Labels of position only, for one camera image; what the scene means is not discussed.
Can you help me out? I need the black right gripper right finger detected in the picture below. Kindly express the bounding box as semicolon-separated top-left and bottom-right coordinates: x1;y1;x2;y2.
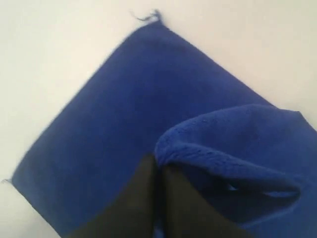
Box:
162;166;250;238

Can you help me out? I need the blue towel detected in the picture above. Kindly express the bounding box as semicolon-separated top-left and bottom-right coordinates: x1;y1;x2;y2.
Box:
10;12;317;238

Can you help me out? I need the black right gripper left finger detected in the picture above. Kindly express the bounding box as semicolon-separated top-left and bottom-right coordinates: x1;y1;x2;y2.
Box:
68;155;157;238

